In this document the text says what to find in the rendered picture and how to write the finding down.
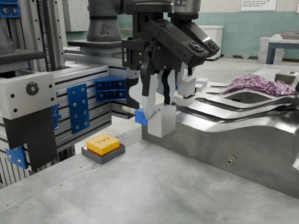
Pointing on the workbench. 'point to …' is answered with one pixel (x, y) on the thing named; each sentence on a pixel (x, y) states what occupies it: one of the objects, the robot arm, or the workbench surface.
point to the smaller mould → (286, 76)
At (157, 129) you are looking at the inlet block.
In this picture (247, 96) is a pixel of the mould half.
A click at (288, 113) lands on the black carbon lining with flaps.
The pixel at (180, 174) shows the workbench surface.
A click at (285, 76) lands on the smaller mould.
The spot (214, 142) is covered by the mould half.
